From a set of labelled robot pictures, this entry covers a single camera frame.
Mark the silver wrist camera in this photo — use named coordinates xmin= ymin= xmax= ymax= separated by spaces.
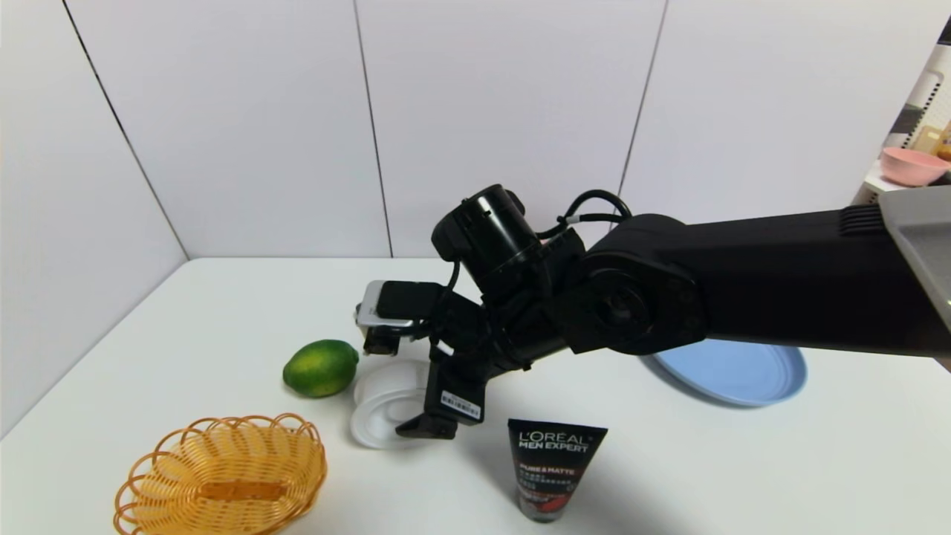
xmin=355 ymin=280 xmax=447 ymax=331

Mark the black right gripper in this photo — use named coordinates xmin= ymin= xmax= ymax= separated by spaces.
xmin=395 ymin=337 xmax=519 ymax=440

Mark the white pegboard rack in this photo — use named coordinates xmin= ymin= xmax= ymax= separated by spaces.
xmin=884 ymin=45 xmax=951 ymax=153

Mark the white side table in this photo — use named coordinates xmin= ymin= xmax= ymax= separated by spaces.
xmin=851 ymin=160 xmax=951 ymax=207

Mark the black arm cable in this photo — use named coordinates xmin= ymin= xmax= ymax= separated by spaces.
xmin=554 ymin=189 xmax=634 ymax=233

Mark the black face wash tube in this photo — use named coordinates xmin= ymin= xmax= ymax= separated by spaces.
xmin=507 ymin=418 xmax=608 ymax=523

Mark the orange woven basket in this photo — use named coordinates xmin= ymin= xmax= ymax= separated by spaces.
xmin=113 ymin=412 xmax=328 ymax=535

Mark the green lime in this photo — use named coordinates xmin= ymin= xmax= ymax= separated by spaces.
xmin=282 ymin=339 xmax=360 ymax=398

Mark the blue plastic plate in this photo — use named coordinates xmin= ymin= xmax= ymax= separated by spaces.
xmin=643 ymin=340 xmax=808 ymax=407

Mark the white plastic tape spool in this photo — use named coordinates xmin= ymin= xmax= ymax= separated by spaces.
xmin=350 ymin=360 xmax=447 ymax=450

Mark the pink bowl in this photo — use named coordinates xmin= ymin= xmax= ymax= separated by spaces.
xmin=880 ymin=146 xmax=951 ymax=187

